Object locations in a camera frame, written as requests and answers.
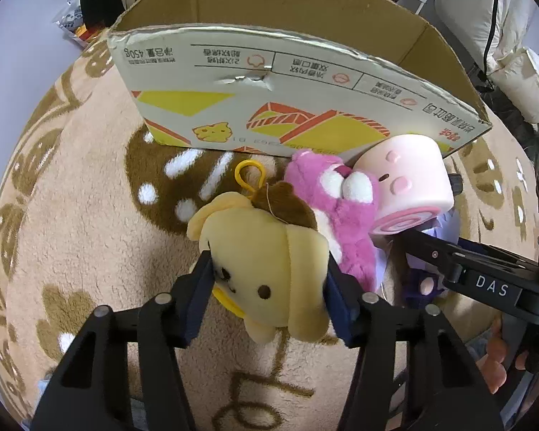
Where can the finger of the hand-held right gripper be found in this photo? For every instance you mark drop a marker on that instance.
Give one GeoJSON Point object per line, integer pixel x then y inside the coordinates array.
{"type": "Point", "coordinates": [431, 253]}

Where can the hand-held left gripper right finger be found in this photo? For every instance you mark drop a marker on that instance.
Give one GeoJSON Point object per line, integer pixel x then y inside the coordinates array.
{"type": "Point", "coordinates": [339, 312]}

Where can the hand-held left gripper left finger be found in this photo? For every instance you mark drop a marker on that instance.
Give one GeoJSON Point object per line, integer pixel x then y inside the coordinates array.
{"type": "Point", "coordinates": [198, 298]}

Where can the purple plush toy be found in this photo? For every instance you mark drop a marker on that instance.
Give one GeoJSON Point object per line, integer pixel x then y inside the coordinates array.
{"type": "Point", "coordinates": [447, 231]}

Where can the yellow dog plush toy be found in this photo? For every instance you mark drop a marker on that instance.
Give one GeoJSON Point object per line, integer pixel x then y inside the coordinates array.
{"type": "Point", "coordinates": [260, 251]}

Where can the pink roll cake squishy toy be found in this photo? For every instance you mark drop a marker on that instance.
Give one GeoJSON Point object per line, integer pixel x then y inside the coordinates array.
{"type": "Point", "coordinates": [411, 175]}

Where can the pink bear plush toy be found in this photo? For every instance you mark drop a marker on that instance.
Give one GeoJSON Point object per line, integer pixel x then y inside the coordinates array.
{"type": "Point", "coordinates": [341, 224]}

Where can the cardboard box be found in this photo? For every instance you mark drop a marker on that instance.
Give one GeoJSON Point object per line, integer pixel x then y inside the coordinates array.
{"type": "Point", "coordinates": [296, 90]}

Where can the person's right hand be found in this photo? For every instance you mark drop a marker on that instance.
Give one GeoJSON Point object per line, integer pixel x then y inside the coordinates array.
{"type": "Point", "coordinates": [496, 363]}

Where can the beige patterned fluffy rug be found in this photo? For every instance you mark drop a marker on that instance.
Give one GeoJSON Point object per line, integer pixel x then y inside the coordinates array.
{"type": "Point", "coordinates": [94, 233]}

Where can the white puffer jacket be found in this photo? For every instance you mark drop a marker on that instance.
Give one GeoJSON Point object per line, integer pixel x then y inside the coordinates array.
{"type": "Point", "coordinates": [485, 4]}

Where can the snack packets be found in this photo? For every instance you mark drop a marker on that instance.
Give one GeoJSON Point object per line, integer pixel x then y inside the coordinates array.
{"type": "Point", "coordinates": [74, 22]}

